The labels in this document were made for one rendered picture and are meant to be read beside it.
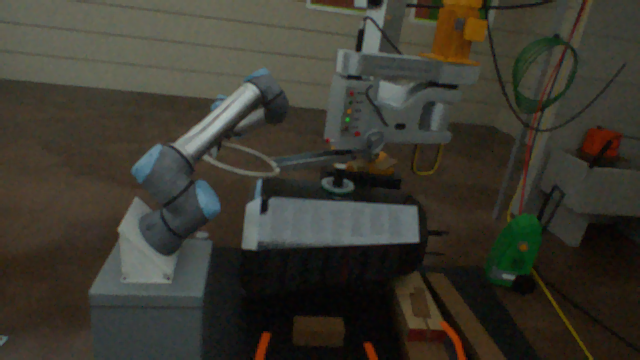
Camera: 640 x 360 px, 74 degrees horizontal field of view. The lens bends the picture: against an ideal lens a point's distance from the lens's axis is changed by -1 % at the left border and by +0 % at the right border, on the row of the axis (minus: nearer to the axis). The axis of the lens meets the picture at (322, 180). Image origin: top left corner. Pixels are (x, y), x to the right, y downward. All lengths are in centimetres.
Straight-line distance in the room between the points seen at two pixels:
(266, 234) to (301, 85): 642
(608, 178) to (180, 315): 402
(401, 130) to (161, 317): 177
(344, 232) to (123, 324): 132
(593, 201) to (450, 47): 250
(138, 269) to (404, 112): 178
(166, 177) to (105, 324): 59
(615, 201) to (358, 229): 301
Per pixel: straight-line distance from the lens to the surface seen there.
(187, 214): 164
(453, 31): 283
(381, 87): 323
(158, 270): 171
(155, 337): 182
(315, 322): 269
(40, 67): 946
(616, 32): 518
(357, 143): 260
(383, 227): 263
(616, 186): 487
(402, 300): 290
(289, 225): 251
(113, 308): 176
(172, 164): 163
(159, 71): 881
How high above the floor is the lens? 186
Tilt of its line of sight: 22 degrees down
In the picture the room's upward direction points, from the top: 8 degrees clockwise
